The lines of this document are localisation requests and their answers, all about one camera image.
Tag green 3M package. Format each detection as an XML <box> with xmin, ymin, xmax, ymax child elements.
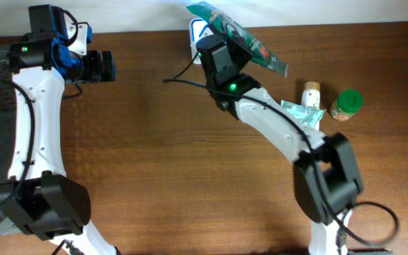
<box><xmin>186</xmin><ymin>1</ymin><xmax>288</xmax><ymax>76</ymax></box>

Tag white cream tube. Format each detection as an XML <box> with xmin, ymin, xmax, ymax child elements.
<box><xmin>301</xmin><ymin>81</ymin><xmax>323</xmax><ymax>130</ymax></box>

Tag light green sachet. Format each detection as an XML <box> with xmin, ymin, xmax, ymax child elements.
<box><xmin>280</xmin><ymin>101</ymin><xmax>325</xmax><ymax>130</ymax></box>

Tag green lid jar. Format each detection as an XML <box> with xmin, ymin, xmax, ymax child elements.
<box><xmin>330</xmin><ymin>89</ymin><xmax>363</xmax><ymax>121</ymax></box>

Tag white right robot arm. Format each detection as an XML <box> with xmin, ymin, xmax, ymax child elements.
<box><xmin>196</xmin><ymin>35</ymin><xmax>363</xmax><ymax>254</ymax></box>

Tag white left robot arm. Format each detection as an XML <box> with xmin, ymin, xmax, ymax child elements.
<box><xmin>0</xmin><ymin>4</ymin><xmax>119</xmax><ymax>255</ymax></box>

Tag white barcode scanner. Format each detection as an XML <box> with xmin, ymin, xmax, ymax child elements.
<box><xmin>188</xmin><ymin>18</ymin><xmax>213</xmax><ymax>64</ymax></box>

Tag black right camera cable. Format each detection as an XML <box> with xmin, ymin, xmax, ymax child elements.
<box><xmin>161</xmin><ymin>52</ymin><xmax>400</xmax><ymax>247</ymax></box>

